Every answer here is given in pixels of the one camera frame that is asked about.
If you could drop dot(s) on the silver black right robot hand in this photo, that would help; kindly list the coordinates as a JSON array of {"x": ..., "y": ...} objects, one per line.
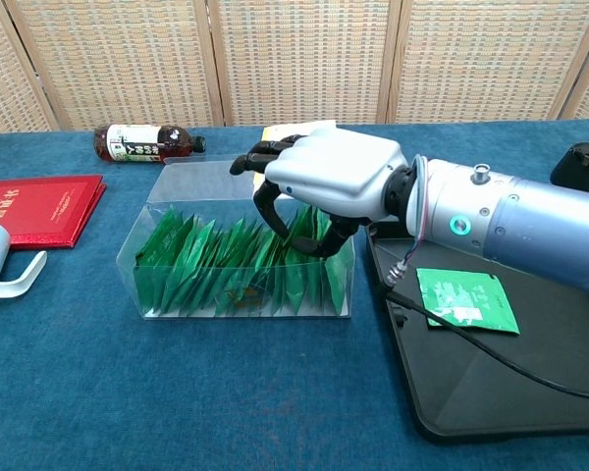
[{"x": 338, "y": 172}]

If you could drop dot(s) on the clear plastic box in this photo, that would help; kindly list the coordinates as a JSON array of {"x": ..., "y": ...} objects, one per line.
[{"x": 186, "y": 279}]

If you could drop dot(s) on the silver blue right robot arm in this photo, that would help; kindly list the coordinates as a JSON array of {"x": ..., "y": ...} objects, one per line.
[{"x": 520, "y": 225}]

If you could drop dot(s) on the brown tea bottle white label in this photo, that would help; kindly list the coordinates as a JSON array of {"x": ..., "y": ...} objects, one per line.
[{"x": 137, "y": 142}]

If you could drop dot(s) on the black plastic tray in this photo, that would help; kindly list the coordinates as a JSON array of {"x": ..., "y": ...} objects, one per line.
[{"x": 496, "y": 392}]

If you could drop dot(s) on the white notepad yellow edge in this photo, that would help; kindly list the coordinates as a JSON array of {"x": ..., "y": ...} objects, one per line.
[{"x": 277, "y": 131}]

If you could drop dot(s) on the black device orange button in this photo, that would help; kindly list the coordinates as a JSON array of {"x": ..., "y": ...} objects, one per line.
[{"x": 569, "y": 167}]

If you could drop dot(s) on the blue tablecloth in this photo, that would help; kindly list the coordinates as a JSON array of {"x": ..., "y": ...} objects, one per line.
[{"x": 176, "y": 392}]

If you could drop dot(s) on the red hardcover booklet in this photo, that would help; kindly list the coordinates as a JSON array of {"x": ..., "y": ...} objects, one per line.
[{"x": 39, "y": 211}]

